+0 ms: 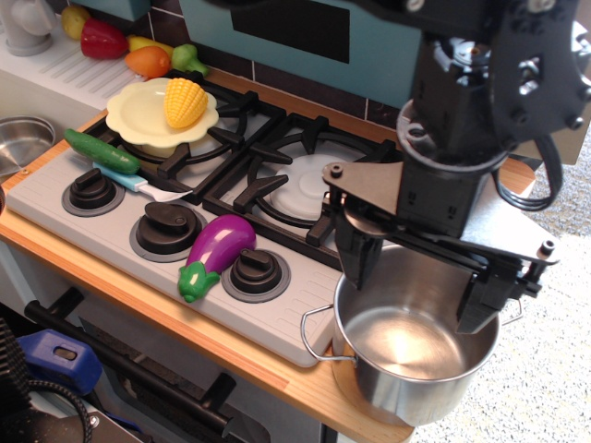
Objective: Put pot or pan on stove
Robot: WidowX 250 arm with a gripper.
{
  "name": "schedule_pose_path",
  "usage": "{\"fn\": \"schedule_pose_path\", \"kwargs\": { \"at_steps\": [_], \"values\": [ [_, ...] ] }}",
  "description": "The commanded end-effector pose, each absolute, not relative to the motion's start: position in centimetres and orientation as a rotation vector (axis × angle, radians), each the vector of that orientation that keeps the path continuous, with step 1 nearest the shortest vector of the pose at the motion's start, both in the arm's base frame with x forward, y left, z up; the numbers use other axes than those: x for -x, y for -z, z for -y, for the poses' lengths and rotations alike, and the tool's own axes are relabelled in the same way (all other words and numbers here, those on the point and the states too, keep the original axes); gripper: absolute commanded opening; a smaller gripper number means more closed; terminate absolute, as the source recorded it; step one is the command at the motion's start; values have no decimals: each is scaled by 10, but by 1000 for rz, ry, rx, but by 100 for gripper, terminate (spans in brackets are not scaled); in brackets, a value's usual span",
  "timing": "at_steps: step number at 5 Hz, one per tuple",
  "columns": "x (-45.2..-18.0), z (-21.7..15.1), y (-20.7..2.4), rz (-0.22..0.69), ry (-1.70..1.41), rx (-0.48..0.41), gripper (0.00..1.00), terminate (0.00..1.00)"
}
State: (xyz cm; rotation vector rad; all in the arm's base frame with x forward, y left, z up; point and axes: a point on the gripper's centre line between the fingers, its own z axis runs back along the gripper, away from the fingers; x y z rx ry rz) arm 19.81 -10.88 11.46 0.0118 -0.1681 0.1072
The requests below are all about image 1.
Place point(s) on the left black burner grate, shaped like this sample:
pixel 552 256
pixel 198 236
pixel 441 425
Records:
pixel 231 134

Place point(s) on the yellow toy banana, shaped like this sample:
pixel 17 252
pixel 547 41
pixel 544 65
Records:
pixel 139 42

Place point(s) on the pale yellow plate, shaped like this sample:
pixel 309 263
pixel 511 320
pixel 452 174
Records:
pixel 137 115

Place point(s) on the right black burner grate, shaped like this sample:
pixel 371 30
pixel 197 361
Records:
pixel 278 186

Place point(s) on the metal sink bowl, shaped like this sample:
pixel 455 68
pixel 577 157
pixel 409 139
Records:
pixel 23 140

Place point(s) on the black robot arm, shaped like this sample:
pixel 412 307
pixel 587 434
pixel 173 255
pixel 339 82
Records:
pixel 494 81

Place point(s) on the green toy broccoli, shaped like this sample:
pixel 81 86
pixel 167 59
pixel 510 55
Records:
pixel 185 58

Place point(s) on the left black stove knob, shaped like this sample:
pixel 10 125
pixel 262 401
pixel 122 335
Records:
pixel 92 194

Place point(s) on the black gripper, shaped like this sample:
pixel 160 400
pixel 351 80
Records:
pixel 443 199

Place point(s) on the green toy cucumber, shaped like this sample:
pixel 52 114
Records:
pixel 102 152

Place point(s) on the teal range hood panel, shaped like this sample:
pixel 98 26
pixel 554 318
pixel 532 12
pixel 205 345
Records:
pixel 336 43

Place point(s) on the black burner grate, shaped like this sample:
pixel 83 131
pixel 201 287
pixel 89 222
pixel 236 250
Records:
pixel 231 134
pixel 278 186

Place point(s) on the black stove knob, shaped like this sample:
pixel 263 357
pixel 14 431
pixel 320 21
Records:
pixel 256 276
pixel 166 232
pixel 92 194

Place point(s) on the grey toy faucet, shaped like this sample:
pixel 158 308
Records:
pixel 28 25

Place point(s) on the blue handled toy knife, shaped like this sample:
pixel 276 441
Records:
pixel 138 184

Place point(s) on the orange toy tomato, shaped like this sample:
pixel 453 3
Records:
pixel 149 61

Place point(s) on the purple toy eggplant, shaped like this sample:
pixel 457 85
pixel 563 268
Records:
pixel 216 248

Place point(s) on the yellow toy potato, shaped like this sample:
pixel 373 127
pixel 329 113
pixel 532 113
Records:
pixel 73 19

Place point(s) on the right black stove knob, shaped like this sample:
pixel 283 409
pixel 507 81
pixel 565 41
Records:
pixel 256 276

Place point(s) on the red toy pepper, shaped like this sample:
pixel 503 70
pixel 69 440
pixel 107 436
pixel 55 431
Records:
pixel 100 40

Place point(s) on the black oven door handle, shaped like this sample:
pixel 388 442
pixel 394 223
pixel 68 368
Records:
pixel 205 411

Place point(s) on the stainless steel pot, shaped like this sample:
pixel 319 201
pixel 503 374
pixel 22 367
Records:
pixel 396 353

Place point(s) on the middle black stove knob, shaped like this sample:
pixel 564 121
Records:
pixel 166 232

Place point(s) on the blue clamp tool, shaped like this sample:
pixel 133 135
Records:
pixel 54 357

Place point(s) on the grey stove top panel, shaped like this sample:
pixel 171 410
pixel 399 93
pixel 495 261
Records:
pixel 289 320

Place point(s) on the yellow toy corn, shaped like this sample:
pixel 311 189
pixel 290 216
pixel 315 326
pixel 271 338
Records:
pixel 184 102

